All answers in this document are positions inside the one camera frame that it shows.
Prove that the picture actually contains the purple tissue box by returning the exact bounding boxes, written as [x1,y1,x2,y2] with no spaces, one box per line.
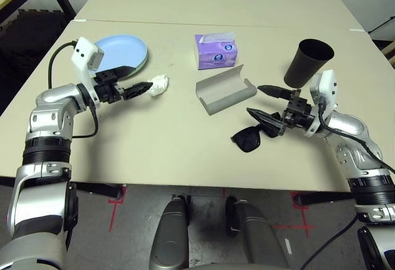
[194,31,238,71]

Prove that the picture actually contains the black left camera cable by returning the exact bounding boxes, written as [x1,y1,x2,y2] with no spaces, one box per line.
[48,40,99,138]

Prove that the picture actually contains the grey left robot leg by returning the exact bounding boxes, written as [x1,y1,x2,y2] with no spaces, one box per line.
[149,195,189,270]

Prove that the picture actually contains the black stand pole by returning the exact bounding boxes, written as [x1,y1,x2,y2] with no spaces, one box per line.
[368,17,395,33]

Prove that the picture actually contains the black plastic cup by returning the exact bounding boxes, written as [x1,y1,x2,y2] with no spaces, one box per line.
[283,38,335,88]

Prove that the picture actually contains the grey robot leg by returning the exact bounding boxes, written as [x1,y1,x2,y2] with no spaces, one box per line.
[225,195,291,270]
[149,195,189,270]

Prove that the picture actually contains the black foam puzzle mat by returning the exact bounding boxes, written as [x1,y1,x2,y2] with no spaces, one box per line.
[0,7,73,98]

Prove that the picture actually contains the grey right robot leg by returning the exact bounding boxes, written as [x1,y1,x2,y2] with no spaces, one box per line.
[225,195,291,270]

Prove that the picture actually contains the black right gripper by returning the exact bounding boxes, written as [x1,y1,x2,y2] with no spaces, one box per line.
[246,84,314,135]

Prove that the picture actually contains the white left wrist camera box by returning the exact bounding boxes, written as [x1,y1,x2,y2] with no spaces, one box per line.
[70,36,107,107]

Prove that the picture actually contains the blue plastic plate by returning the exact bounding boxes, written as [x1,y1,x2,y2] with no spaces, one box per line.
[92,34,148,75]

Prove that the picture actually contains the grey glasses case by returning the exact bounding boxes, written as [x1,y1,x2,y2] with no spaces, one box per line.
[195,63,257,117]

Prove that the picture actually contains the black sunglasses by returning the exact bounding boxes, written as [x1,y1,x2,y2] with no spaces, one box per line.
[230,112,283,153]

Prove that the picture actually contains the black framed yellow edged table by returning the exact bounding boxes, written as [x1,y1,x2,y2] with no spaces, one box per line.
[0,0,77,26]

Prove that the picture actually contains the white tissue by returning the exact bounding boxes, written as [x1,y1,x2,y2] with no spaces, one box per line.
[148,73,170,98]

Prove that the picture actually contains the green plastic plate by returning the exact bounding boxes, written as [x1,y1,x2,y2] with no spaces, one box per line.
[117,47,151,81]

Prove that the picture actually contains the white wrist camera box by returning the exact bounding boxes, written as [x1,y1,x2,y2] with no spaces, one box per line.
[70,36,107,107]
[309,69,338,137]

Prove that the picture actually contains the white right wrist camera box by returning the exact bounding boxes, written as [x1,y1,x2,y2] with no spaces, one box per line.
[309,69,338,137]

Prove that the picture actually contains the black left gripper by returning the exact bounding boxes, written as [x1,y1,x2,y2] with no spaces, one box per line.
[92,65,154,104]

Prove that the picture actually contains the wooden frame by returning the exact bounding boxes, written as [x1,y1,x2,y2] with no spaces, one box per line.
[381,40,395,67]

